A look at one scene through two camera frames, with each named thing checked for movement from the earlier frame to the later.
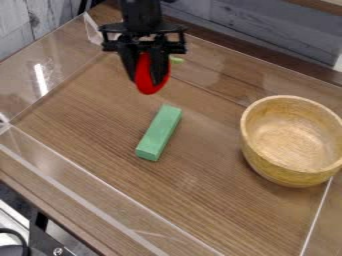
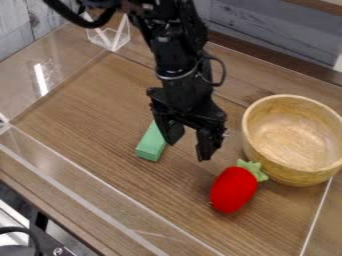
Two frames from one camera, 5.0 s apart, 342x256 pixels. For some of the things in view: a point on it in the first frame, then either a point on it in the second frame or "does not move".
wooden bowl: (290, 140) does not move
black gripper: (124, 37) → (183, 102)
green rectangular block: (159, 133) does not move
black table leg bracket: (41, 243) does not move
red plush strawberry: (143, 74) → (234, 186)
